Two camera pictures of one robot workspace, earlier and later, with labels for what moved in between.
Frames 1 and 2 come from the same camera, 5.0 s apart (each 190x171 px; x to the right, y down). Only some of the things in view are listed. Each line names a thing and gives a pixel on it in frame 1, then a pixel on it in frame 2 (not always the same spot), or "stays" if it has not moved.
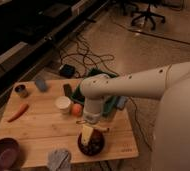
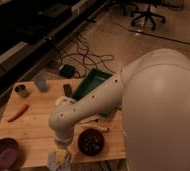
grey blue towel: (59, 160) stays
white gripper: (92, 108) to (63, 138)
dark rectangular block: (67, 89) stays
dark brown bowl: (94, 143) stays
